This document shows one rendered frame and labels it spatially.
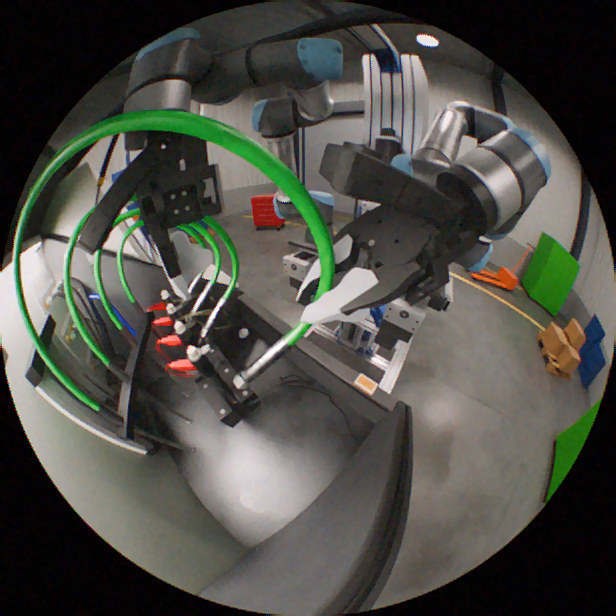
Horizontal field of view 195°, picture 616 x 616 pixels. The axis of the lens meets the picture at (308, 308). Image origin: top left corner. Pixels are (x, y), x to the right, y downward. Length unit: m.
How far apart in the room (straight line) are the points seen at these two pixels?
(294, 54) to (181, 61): 0.12
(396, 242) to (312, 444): 0.49
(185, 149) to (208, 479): 0.64
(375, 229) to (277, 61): 0.24
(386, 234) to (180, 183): 0.19
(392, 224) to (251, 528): 0.63
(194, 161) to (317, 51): 0.19
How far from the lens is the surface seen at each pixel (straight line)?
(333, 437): 0.53
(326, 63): 0.28
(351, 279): 0.15
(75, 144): 0.17
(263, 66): 0.29
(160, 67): 0.24
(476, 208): 0.19
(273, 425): 0.54
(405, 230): 0.15
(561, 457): 3.27
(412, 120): 0.90
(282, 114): 0.64
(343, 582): 0.16
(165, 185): 0.20
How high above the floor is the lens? 1.35
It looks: 42 degrees down
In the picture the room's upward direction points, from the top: straight up
